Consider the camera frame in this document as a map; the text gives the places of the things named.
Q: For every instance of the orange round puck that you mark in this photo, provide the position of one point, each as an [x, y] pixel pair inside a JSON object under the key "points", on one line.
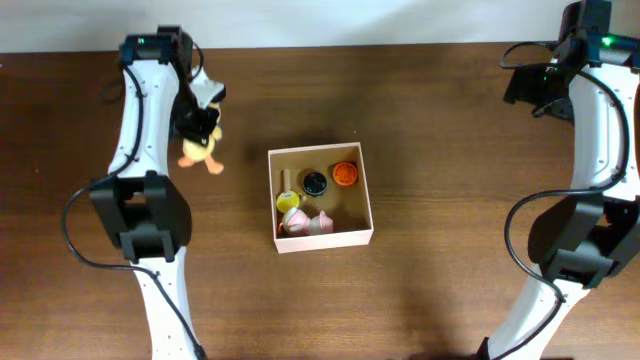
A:
{"points": [[345, 174]]}

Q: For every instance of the yellow wooden rattle drum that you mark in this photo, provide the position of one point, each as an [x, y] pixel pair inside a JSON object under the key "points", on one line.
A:
{"points": [[289, 198]]}

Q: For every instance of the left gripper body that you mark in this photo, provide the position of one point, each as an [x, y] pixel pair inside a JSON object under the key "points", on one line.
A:
{"points": [[199, 122]]}

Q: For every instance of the yellow plush duck toy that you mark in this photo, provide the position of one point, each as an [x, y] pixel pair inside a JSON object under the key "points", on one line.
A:
{"points": [[194, 153]]}

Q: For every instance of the pink white bunny figurine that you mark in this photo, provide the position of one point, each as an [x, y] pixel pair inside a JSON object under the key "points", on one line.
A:
{"points": [[297, 223]]}

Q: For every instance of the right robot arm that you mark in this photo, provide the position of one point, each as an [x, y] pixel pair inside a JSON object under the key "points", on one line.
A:
{"points": [[592, 233]]}

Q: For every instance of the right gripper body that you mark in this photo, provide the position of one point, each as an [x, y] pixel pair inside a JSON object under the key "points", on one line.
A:
{"points": [[541, 87]]}

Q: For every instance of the black round puck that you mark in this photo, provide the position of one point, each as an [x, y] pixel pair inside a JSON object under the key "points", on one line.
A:
{"points": [[315, 184]]}

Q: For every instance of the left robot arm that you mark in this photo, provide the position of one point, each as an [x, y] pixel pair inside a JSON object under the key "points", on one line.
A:
{"points": [[143, 213]]}

